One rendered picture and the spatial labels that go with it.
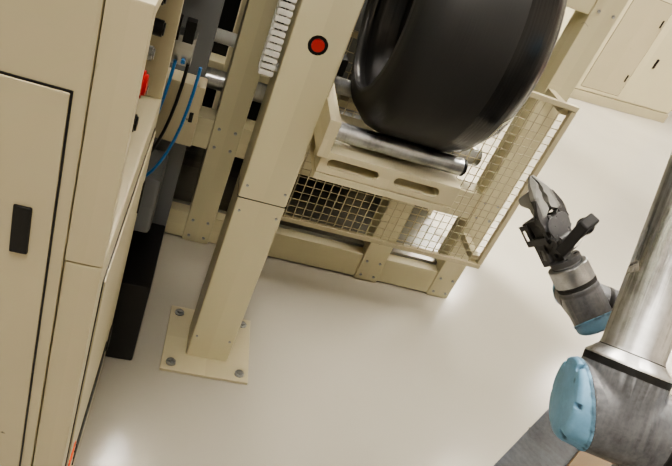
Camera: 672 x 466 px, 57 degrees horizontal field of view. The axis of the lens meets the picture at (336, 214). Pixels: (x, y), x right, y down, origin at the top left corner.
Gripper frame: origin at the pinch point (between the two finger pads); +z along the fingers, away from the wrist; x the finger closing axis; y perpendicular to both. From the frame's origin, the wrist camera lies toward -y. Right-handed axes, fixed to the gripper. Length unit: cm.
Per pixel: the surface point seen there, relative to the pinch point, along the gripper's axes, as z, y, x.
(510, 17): 32.8, -14.6, -2.9
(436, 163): 12.0, 20.1, -5.9
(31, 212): 34, -12, -94
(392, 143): 21.1, 21.5, -14.0
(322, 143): 28.2, 23.8, -29.8
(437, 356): -59, 97, 18
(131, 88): 41, -28, -80
